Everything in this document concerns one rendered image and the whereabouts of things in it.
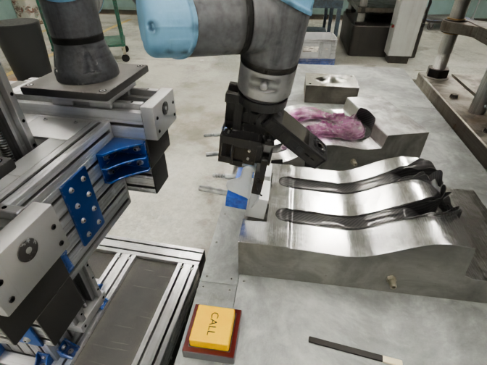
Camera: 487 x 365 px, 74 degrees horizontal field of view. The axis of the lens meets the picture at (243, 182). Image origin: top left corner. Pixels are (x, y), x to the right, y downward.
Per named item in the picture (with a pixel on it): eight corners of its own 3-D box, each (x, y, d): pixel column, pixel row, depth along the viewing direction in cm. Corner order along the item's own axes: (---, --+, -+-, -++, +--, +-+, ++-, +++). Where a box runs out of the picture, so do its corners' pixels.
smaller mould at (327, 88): (304, 102, 129) (306, 85, 125) (304, 88, 141) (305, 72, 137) (355, 105, 126) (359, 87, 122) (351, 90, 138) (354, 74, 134)
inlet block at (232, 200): (195, 206, 61) (196, 187, 57) (201, 187, 65) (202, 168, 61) (263, 219, 61) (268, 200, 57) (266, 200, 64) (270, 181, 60)
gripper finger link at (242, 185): (224, 201, 58) (231, 156, 53) (256, 207, 58) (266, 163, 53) (221, 211, 56) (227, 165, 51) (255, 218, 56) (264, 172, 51)
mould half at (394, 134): (242, 183, 85) (241, 147, 79) (230, 136, 106) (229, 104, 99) (416, 166, 92) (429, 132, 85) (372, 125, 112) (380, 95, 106)
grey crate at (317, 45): (283, 58, 382) (285, 38, 369) (282, 49, 415) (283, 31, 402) (335, 59, 379) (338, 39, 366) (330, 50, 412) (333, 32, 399)
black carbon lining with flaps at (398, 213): (274, 229, 62) (277, 190, 56) (278, 180, 75) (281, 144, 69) (468, 249, 58) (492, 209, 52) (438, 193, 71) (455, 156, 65)
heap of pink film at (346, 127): (283, 153, 86) (285, 127, 81) (268, 124, 100) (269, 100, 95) (374, 145, 89) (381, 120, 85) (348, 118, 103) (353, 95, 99)
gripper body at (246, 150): (226, 137, 57) (232, 72, 48) (274, 146, 56) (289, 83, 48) (217, 166, 51) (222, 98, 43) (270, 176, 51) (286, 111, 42)
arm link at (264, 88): (298, 55, 45) (296, 82, 39) (290, 85, 48) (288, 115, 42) (245, 45, 45) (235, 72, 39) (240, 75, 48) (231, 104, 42)
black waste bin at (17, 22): (3, 84, 373) (-23, 25, 336) (30, 71, 411) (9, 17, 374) (41, 86, 367) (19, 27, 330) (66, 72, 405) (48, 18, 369)
